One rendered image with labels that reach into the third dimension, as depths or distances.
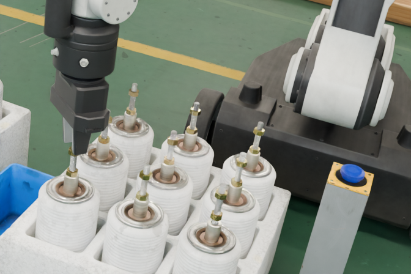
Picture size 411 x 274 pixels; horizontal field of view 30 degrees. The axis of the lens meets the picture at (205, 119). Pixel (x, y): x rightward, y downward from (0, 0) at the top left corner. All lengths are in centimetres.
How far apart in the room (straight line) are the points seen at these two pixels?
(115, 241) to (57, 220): 10
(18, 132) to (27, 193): 12
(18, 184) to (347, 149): 67
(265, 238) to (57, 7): 55
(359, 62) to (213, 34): 116
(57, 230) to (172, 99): 94
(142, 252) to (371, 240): 68
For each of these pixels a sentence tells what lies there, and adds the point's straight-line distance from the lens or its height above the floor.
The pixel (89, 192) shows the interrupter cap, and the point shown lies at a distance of 122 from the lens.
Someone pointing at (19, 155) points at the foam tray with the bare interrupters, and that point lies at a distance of 160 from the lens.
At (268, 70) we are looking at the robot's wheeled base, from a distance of 195.
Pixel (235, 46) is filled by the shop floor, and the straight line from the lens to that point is 250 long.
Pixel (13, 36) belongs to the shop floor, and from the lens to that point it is 234.
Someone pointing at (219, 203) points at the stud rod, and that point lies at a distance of 113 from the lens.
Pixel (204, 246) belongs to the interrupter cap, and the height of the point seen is 25.
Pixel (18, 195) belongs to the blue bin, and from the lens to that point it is 155.
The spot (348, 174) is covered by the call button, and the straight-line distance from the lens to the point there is 127.
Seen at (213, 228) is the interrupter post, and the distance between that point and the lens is 115.
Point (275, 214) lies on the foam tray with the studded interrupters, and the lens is 138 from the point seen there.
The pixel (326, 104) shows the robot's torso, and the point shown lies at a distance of 145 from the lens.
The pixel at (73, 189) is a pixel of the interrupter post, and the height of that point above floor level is 26.
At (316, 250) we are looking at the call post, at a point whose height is 18.
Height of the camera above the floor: 95
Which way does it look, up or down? 28 degrees down
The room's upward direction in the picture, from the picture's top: 11 degrees clockwise
